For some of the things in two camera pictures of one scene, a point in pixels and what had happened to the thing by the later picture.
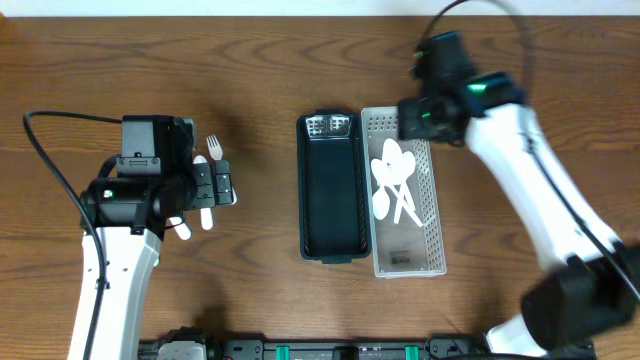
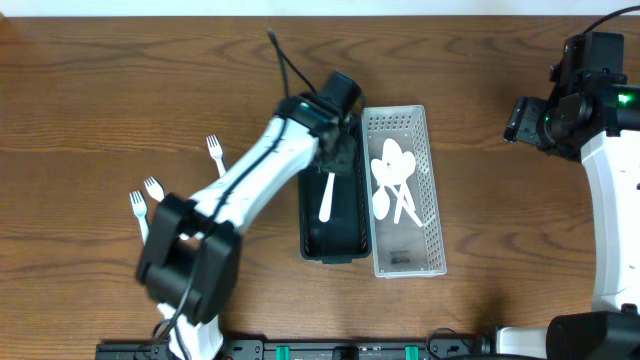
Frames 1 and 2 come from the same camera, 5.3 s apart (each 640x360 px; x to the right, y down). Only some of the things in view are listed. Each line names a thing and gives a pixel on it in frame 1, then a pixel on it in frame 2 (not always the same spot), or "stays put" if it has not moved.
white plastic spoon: (381, 201) stays put
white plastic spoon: (380, 172) stays put
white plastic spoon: (408, 166) stays put
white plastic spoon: (205, 213) → (326, 205)
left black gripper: (205, 185) → (338, 156)
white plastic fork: (217, 155) stays put
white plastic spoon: (392, 154) stays put
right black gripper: (408, 126) → (523, 125)
